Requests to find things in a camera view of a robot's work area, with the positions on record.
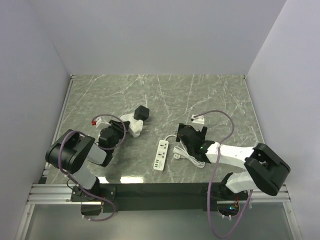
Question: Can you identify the white power strip cord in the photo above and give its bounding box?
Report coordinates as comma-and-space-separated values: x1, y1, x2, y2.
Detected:
163, 134, 206, 169

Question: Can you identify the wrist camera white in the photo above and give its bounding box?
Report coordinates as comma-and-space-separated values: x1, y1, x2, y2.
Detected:
91, 116, 111, 130
190, 114, 205, 132

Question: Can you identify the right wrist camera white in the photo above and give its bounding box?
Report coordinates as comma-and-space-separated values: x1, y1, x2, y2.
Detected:
190, 114, 205, 132

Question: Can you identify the small white power strip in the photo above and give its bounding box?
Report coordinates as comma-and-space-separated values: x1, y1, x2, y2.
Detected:
120, 113, 137, 125

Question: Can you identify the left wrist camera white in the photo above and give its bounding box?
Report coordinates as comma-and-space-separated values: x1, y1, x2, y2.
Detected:
91, 116, 111, 130

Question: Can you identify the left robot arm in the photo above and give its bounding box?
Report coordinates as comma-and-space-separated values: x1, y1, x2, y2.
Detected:
45, 120, 130, 201

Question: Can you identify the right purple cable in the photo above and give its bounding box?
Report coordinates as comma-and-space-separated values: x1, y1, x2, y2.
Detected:
192, 109, 253, 238

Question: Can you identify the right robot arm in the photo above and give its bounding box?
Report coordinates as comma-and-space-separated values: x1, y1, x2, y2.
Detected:
176, 123, 291, 200

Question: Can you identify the black base bar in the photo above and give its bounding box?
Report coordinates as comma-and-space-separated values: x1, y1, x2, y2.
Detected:
70, 182, 248, 216

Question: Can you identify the black socket adapter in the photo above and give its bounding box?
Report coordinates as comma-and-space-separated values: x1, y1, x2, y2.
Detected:
133, 105, 150, 121

